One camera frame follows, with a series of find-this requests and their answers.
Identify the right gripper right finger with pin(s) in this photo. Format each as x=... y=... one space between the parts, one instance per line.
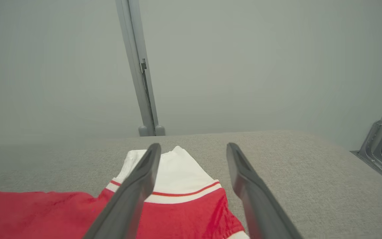
x=257 y=205

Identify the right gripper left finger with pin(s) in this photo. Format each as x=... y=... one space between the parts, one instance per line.
x=128 y=202

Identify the red basketball jersey white sleeves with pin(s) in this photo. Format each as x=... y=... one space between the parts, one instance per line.
x=45 y=215

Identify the grey metal partition post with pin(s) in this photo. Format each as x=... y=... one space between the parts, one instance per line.
x=138 y=66

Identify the grey metal support bracket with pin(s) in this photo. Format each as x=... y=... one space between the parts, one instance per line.
x=381 y=142

